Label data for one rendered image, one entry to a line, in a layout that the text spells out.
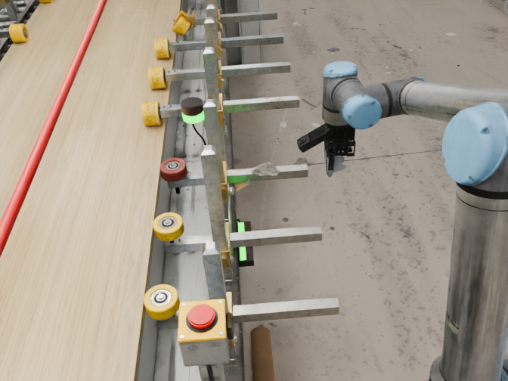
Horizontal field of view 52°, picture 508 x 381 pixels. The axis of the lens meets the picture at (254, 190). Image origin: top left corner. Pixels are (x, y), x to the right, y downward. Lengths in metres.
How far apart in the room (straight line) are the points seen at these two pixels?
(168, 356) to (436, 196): 1.86
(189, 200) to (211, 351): 1.16
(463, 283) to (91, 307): 0.80
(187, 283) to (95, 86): 0.89
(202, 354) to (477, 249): 0.47
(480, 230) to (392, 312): 1.48
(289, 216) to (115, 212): 1.38
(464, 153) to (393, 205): 1.98
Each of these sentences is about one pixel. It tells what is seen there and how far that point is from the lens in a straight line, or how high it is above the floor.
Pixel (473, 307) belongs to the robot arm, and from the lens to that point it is 1.00.
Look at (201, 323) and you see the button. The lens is 0.78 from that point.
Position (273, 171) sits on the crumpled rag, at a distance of 1.60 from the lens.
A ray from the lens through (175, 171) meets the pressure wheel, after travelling 1.57.
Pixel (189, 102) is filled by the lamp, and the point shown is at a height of 1.14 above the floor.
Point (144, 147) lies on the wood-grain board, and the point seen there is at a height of 0.90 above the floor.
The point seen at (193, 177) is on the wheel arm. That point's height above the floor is 0.86.
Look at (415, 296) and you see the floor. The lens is 2.42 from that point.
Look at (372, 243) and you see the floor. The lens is 2.60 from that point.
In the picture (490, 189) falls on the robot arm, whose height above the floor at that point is 1.33.
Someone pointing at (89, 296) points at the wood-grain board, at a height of 0.90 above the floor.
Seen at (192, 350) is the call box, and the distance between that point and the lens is 0.80.
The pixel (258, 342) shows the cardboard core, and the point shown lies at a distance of 2.13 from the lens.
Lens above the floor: 1.86
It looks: 40 degrees down
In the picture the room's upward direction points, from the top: 4 degrees counter-clockwise
